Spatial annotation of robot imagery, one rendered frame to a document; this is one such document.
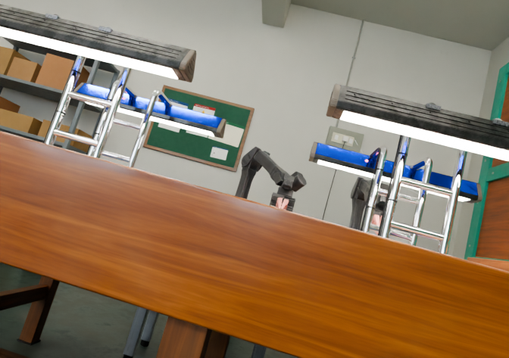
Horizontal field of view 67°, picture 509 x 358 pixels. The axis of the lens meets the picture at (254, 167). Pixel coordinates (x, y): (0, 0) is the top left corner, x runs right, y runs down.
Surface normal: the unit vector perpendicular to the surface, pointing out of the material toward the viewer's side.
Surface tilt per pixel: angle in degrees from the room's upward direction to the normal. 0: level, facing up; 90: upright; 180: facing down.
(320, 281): 90
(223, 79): 90
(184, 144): 90
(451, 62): 90
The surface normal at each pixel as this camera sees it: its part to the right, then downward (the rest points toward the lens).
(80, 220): -0.06, -0.18
